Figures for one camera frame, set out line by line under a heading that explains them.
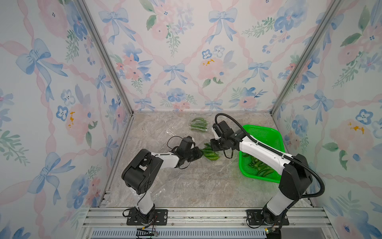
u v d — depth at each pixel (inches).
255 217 28.8
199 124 43.2
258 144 21.3
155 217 28.8
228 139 25.1
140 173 19.1
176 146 30.1
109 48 33.5
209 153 36.5
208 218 29.5
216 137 27.7
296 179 17.5
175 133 42.2
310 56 33.7
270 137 38.4
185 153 29.4
